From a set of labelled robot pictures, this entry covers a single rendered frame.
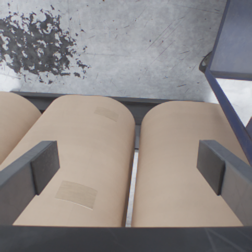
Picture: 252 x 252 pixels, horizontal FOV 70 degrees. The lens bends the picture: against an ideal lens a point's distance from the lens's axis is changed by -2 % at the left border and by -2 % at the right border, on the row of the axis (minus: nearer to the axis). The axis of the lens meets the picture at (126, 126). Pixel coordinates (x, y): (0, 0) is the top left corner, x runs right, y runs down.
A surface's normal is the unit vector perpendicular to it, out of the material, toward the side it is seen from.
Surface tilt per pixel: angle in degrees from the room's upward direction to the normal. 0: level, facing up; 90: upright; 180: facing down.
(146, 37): 0
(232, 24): 0
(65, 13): 0
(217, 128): 90
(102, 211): 90
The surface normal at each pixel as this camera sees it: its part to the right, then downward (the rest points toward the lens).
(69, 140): -0.04, -0.78
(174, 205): -0.34, -0.76
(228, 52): -0.13, 0.62
